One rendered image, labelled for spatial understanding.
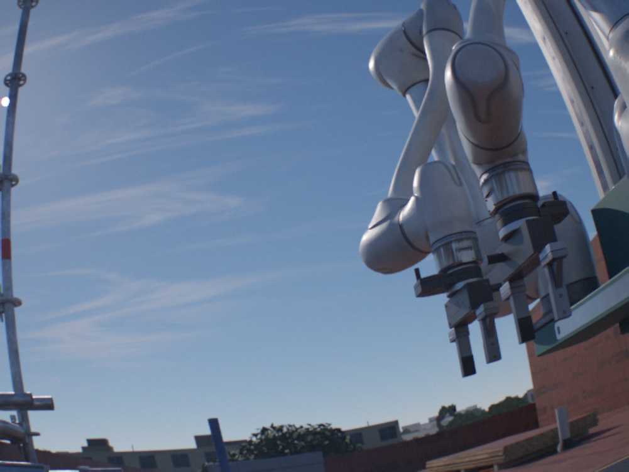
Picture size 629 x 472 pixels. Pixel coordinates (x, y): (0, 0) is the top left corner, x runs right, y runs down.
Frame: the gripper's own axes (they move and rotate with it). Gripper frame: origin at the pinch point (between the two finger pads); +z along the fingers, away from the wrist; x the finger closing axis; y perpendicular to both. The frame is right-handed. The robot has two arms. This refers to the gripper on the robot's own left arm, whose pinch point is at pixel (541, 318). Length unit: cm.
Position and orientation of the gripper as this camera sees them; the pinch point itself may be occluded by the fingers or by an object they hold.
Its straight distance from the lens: 98.5
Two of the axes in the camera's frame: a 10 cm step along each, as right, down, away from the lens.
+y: -9.7, 1.3, -2.0
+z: 1.9, 9.2, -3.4
